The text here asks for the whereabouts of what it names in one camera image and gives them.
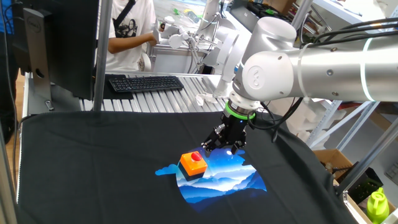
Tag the person in white t-shirt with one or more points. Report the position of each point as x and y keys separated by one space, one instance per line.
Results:
x=124 y=59

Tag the white articulated device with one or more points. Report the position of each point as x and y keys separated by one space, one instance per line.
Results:
x=175 y=40

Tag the green plastic bottle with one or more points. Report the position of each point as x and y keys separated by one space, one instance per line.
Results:
x=377 y=208

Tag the grey keyboard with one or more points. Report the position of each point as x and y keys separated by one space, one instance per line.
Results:
x=392 y=172

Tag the black plastic crate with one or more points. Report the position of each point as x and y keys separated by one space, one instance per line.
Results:
x=367 y=186

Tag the orange box with red button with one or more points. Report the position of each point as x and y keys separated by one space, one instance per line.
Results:
x=192 y=166

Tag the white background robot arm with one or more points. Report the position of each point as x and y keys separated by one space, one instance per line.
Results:
x=214 y=31

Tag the crumpled white plastic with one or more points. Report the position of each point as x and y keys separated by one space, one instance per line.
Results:
x=205 y=99

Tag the person in blue shirt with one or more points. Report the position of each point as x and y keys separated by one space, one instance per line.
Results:
x=4 y=15

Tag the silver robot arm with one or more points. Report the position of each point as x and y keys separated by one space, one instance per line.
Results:
x=326 y=71

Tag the bare forearm of person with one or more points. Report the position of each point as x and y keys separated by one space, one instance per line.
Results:
x=127 y=43

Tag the white foam packing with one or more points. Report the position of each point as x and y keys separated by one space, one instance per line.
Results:
x=298 y=119

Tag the grey metal workbench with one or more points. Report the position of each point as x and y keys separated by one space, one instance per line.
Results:
x=174 y=63

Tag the black desk mat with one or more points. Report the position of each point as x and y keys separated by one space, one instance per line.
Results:
x=107 y=95

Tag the brown cardboard box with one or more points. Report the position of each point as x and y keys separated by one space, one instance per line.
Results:
x=334 y=157

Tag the silver monitor stand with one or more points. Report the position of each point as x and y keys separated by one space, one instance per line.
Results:
x=37 y=56

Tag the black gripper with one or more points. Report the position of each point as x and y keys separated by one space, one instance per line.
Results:
x=234 y=129

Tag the aluminium frame post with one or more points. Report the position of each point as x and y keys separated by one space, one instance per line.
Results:
x=367 y=158
x=102 y=62
x=6 y=193

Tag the black keyboard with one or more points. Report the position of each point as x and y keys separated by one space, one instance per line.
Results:
x=146 y=84

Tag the white perforated shelf rack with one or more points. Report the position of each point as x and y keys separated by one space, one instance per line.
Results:
x=326 y=119

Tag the white shelf unit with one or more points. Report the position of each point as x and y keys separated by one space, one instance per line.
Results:
x=335 y=9

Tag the black computer monitor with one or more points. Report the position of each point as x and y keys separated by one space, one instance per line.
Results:
x=74 y=46

